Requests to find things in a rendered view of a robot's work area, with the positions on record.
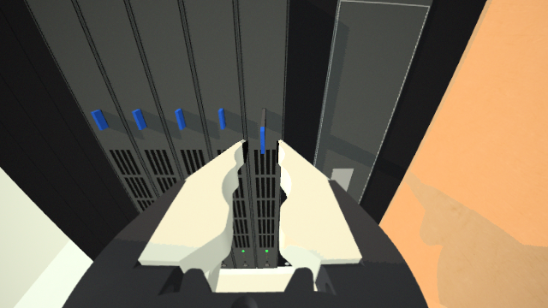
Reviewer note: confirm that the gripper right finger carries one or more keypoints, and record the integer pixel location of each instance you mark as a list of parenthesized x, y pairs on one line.
[(324, 229)]

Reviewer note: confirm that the black server rack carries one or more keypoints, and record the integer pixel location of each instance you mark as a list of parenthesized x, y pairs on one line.
[(166, 86)]

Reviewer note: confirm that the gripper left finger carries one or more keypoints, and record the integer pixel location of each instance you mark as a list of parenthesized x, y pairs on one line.
[(186, 227)]

